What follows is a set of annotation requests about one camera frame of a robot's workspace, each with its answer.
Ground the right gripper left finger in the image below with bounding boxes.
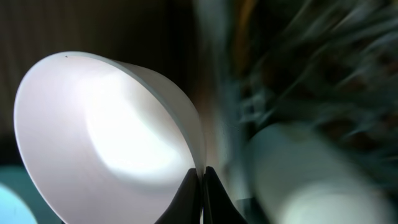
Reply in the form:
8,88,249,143
155,168,202,224

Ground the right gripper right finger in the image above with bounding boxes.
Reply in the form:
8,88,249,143
203,166,247,224

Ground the pink bowl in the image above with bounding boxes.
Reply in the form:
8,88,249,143
14,52,206,223

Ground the blue bowl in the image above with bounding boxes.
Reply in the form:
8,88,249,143
1,166,62,224

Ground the white cup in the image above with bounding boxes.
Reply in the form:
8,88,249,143
246,123,397,224

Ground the grey dishwasher rack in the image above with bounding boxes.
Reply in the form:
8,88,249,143
194,1,397,194

